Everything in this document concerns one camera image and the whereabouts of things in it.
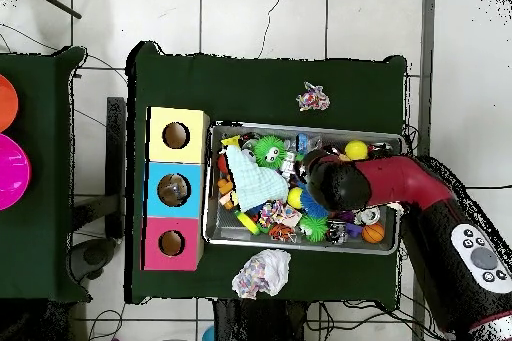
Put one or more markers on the blue spiky ball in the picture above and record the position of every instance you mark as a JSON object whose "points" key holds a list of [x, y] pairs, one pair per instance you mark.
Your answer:
{"points": [[314, 210]]}

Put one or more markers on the yellow cheese wedge toy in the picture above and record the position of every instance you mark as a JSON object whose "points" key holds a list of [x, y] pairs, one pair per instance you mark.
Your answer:
{"points": [[230, 142]]}

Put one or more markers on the green fuzzy toy with eyes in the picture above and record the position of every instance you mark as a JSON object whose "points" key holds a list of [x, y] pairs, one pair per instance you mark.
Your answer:
{"points": [[270, 150]]}

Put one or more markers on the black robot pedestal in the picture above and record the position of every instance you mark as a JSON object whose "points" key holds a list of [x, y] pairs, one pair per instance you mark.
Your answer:
{"points": [[256, 325]]}

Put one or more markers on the orange striped tiger toy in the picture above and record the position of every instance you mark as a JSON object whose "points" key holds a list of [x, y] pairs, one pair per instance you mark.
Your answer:
{"points": [[282, 233]]}

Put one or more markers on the crushed silver can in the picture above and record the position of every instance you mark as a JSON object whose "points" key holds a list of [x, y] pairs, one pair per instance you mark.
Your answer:
{"points": [[368, 215]]}

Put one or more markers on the side table with green cloth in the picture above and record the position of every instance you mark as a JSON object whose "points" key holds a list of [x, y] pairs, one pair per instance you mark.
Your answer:
{"points": [[40, 229]]}

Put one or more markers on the wooden box with three holes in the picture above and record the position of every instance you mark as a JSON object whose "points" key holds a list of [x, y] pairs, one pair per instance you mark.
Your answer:
{"points": [[157, 197]]}

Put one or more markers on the orange bowl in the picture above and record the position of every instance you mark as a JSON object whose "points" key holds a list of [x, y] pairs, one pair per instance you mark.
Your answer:
{"points": [[6, 102]]}

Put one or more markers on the small orange basketball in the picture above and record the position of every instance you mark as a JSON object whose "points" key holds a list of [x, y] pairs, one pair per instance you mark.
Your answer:
{"points": [[373, 232]]}

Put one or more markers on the black rod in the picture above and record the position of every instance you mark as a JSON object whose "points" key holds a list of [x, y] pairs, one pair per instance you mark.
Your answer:
{"points": [[52, 1]]}

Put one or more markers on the red ball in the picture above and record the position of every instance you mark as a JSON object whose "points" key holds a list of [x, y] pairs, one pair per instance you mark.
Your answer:
{"points": [[223, 163]]}

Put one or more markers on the orange plastic building block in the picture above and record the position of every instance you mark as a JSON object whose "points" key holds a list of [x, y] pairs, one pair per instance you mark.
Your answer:
{"points": [[228, 190]]}

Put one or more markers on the mint green waffle cloth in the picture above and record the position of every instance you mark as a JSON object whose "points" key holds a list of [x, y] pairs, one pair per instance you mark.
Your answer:
{"points": [[256, 177]]}

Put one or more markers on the pink bowl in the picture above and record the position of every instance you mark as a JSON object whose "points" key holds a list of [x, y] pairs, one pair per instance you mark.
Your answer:
{"points": [[12, 171]]}

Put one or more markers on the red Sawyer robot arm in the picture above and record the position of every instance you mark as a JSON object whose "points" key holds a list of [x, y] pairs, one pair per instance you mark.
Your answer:
{"points": [[408, 185]]}

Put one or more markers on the grey robot toy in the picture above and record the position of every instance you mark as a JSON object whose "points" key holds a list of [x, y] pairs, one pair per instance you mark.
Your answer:
{"points": [[289, 165]]}

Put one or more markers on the yellow ball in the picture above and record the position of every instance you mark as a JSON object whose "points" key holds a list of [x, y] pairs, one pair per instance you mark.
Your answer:
{"points": [[294, 198], [357, 149]]}

